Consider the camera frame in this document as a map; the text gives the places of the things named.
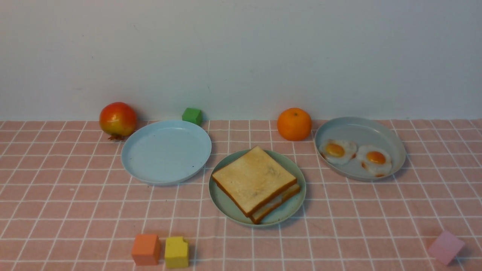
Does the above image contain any fried egg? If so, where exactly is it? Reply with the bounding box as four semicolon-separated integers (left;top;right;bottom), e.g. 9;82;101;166
259;193;291;211
356;145;392;177
318;139;358;165

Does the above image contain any pink checked tablecloth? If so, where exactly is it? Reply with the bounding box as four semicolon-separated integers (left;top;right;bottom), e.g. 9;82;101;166
0;119;482;271

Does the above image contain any yellow foam cube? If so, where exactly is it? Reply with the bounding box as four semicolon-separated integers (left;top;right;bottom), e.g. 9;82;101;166
164;236;189;269

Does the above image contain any orange foam cube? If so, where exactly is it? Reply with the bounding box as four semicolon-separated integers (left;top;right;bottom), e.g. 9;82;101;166
131;234;161;266

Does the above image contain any light blue bread plate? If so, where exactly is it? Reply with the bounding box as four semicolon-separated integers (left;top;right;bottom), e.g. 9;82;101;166
121;120;212;186

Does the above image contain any teal centre plate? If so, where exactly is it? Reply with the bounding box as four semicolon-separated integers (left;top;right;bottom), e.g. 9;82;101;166
209;149;307;227

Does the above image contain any grey-blue egg plate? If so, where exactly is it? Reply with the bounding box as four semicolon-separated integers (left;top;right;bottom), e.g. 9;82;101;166
314;117;407;182

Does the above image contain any pink foam cube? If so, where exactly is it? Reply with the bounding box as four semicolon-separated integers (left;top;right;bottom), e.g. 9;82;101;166
427;230;465;266

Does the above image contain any toast slice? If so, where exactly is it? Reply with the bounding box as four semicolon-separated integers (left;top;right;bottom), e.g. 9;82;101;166
249;184;301;224
212;146;297;218

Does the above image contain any orange fruit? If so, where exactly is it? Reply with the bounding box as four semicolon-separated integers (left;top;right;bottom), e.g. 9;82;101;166
277;108;312;141

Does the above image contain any green foam cube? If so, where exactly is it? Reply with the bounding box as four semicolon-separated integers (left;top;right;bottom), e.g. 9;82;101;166
182;108;203;126

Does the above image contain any red pomegranate fruit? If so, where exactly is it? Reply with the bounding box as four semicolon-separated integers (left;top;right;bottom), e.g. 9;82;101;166
99;102;138;141

